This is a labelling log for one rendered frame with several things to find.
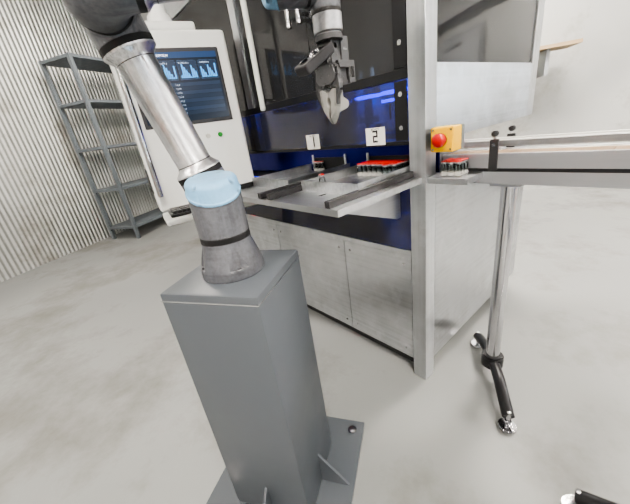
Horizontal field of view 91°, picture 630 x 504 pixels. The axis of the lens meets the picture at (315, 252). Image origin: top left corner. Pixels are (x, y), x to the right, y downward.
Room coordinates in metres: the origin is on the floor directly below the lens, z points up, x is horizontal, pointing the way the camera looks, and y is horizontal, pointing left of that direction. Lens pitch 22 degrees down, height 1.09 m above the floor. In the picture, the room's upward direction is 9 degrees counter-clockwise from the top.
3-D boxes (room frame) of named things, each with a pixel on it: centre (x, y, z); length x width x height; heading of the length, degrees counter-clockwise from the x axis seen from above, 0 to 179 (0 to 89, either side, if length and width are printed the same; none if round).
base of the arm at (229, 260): (0.70, 0.20, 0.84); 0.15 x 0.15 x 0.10
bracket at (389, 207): (0.99, -0.19, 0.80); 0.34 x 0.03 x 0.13; 128
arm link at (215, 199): (0.71, 0.21, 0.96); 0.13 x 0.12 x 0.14; 18
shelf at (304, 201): (1.19, -0.04, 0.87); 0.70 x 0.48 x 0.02; 38
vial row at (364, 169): (1.16, -0.27, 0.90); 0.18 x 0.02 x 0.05; 39
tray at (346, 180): (1.10, -0.20, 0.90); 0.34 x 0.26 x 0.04; 129
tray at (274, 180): (1.37, 0.01, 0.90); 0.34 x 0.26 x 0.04; 128
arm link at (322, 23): (0.95, -0.12, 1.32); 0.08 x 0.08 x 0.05
